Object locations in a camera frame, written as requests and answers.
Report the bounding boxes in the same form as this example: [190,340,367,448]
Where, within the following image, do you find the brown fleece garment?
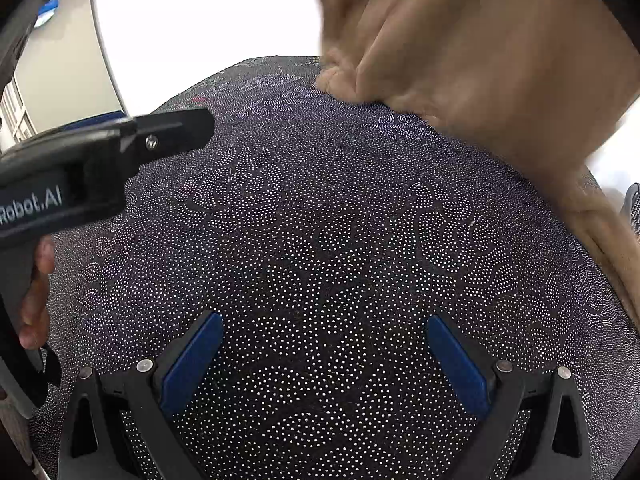
[302,0,640,333]

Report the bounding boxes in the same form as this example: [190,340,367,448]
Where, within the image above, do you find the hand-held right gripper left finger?
[59,310,224,480]

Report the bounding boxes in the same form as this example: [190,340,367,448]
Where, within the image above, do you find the dark dotted mat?
[27,55,626,480]

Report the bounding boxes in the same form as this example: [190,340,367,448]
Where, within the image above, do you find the person's left hand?
[19,236,57,352]

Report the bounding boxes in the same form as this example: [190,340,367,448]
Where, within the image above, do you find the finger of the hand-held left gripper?
[120,107,216,163]

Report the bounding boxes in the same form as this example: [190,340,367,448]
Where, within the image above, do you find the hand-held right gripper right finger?
[425,314,593,480]

